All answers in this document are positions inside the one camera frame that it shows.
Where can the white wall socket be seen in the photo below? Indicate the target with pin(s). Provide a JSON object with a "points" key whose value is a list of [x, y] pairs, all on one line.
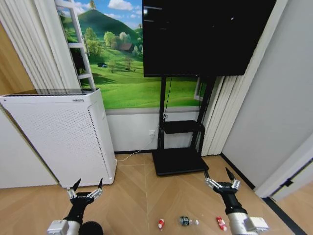
{"points": [[152, 134]]}

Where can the crushed plastic bottle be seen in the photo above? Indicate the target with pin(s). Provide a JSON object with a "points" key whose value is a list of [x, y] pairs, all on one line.
{"points": [[187, 221]]}

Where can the black television floor stand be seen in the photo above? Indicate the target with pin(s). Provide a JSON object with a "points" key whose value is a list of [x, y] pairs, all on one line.
{"points": [[182, 137]]}

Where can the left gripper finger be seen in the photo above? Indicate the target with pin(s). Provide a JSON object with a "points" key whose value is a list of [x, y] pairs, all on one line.
{"points": [[97, 190], [73, 188]]}

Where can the white pleated curtain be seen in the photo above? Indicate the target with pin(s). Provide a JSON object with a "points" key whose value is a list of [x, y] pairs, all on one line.
{"points": [[220, 115], [39, 46]]}

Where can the black round trash bin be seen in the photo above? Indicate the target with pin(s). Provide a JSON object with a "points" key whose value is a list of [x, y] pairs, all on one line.
{"points": [[91, 228]]}

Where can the red white snack wrapper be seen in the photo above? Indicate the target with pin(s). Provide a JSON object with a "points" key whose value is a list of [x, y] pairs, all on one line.
{"points": [[221, 222]]}

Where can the white door frame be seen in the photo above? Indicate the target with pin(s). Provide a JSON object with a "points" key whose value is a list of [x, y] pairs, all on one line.
{"points": [[286, 169]]}

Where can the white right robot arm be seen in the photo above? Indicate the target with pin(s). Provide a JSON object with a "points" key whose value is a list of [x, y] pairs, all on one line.
{"points": [[245, 223]]}

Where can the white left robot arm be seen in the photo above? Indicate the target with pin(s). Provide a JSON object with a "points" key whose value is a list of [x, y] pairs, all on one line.
{"points": [[61, 226]]}

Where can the white air purifier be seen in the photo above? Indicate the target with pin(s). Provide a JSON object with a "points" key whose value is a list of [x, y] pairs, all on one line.
{"points": [[64, 137]]}

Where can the large black television screen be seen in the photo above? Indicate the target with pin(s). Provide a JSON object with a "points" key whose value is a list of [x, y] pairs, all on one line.
{"points": [[207, 36]]}

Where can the crushed red white can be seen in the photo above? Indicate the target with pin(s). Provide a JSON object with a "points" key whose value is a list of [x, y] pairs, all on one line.
{"points": [[161, 223]]}

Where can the landscape window wall poster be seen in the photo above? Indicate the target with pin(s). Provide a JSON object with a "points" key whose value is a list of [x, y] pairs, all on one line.
{"points": [[115, 58]]}

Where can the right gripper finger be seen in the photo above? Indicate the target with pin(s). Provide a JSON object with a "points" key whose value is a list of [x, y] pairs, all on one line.
{"points": [[233, 180], [210, 180]]}

